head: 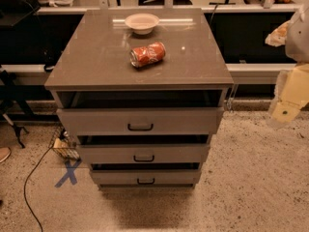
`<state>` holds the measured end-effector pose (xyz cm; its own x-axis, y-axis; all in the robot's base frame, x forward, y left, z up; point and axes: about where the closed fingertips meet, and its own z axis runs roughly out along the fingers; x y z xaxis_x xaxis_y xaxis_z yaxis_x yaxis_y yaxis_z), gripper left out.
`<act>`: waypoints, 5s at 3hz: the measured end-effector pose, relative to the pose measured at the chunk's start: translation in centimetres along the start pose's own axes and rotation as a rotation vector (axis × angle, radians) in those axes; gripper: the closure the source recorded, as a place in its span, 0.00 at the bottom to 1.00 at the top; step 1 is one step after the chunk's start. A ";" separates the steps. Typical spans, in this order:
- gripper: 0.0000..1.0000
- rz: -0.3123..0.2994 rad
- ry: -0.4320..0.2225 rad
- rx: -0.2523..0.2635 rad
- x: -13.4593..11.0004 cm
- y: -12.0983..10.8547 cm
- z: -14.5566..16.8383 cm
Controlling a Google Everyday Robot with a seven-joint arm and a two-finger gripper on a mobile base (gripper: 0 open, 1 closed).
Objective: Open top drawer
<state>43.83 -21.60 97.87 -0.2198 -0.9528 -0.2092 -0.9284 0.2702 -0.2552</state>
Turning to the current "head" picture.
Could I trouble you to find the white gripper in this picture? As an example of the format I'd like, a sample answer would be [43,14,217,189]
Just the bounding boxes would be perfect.
[265,21,309,129]

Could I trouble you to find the grey top drawer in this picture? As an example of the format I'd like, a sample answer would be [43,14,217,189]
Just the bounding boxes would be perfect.
[57,108,223,136]

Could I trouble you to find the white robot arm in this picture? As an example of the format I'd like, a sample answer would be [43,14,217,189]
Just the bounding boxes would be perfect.
[265,5,309,129]

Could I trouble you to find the grey drawer cabinet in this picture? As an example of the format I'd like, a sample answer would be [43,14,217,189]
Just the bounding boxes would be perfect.
[45,8,233,188]

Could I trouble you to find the grey bottom drawer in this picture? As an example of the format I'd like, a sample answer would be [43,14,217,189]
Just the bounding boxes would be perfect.
[90,170,201,186]

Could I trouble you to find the crushed orange soda can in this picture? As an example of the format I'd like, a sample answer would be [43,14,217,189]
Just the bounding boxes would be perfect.
[130,42,166,68]

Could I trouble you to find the white paper bowl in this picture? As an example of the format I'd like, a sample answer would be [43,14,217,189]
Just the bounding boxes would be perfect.
[125,14,159,35]

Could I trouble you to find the blue tape cross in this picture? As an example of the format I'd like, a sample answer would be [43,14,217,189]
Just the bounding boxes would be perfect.
[55,159,81,189]

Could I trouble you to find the black stand legs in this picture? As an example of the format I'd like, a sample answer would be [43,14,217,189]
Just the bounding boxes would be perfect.
[0,71,34,149]

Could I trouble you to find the shoe at left edge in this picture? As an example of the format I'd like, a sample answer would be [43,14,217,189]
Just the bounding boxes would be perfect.
[0,147,11,163]

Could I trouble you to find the wire basket on floor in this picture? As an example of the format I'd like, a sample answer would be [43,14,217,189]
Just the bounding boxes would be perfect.
[49,127,80,160]

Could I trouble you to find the black floor cable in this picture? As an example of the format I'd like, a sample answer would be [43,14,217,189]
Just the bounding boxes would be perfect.
[23,147,54,232]

